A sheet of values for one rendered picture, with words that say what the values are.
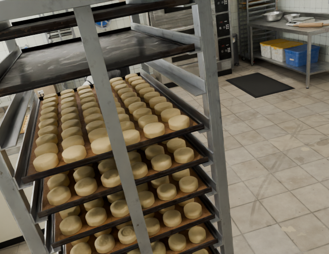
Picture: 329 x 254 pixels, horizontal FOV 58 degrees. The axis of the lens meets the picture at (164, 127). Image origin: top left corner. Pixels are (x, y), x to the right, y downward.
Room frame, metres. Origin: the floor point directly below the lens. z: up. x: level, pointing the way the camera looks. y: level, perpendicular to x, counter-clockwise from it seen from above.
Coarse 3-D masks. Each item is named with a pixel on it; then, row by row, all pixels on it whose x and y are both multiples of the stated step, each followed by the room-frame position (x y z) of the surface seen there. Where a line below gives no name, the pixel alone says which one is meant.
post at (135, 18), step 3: (132, 15) 1.20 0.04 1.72; (135, 15) 1.20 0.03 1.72; (138, 15) 1.20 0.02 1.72; (132, 18) 1.20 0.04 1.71; (135, 18) 1.20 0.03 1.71; (138, 18) 1.20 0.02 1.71; (132, 21) 1.20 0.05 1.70; (135, 21) 1.20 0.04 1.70; (138, 21) 1.20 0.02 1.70; (141, 63) 1.20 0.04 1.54; (144, 63) 1.20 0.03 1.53; (141, 66) 1.20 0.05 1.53; (144, 66) 1.20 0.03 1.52; (147, 66) 1.20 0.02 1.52; (144, 69) 1.20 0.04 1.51; (147, 69) 1.20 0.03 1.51; (147, 72) 1.20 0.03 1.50
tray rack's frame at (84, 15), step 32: (32, 0) 0.53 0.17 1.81; (64, 0) 0.55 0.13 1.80; (96, 0) 0.56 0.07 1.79; (96, 32) 0.56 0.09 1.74; (96, 64) 0.56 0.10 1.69; (0, 160) 0.50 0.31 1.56; (128, 160) 0.56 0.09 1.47; (224, 160) 0.61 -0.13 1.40; (128, 192) 0.56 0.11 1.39; (224, 192) 0.61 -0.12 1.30; (32, 224) 0.50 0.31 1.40; (224, 224) 0.61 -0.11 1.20
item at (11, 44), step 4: (8, 40) 1.09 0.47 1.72; (12, 40) 1.09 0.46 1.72; (8, 44) 1.09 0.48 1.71; (12, 44) 1.09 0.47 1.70; (16, 44) 1.10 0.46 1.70; (8, 48) 1.08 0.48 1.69; (12, 48) 1.09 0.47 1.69; (32, 92) 1.09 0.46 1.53; (32, 96) 1.09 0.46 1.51; (32, 100) 1.09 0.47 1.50
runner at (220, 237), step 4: (208, 224) 0.69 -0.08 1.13; (212, 224) 0.66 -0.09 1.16; (212, 228) 0.66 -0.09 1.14; (216, 228) 0.64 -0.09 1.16; (212, 232) 0.65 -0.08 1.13; (216, 232) 0.63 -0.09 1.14; (216, 236) 0.63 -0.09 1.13; (220, 236) 0.61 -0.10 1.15; (220, 240) 0.62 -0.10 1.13; (216, 244) 0.61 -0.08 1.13; (220, 244) 0.60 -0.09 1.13
